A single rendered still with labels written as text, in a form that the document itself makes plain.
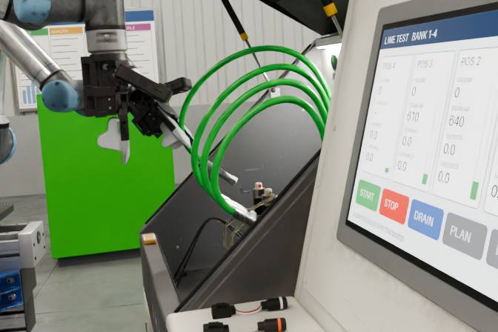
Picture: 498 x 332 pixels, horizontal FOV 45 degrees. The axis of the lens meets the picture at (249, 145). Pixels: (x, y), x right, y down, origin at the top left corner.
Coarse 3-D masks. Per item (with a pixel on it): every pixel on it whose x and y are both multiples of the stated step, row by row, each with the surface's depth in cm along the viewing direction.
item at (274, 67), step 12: (252, 72) 126; (264, 72) 127; (300, 72) 128; (240, 84) 126; (324, 96) 130; (216, 108) 125; (204, 120) 124; (192, 144) 125; (192, 156) 125; (192, 168) 125
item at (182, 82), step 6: (180, 78) 146; (186, 78) 147; (168, 84) 147; (174, 84) 146; (180, 84) 146; (186, 84) 146; (174, 90) 147; (180, 90) 147; (186, 90) 149; (150, 96) 148
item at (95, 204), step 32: (64, 128) 442; (96, 128) 448; (64, 160) 444; (96, 160) 450; (128, 160) 456; (160, 160) 462; (64, 192) 447; (96, 192) 452; (128, 192) 458; (160, 192) 464; (64, 224) 449; (96, 224) 455; (128, 224) 461; (64, 256) 451; (96, 256) 461; (128, 256) 467
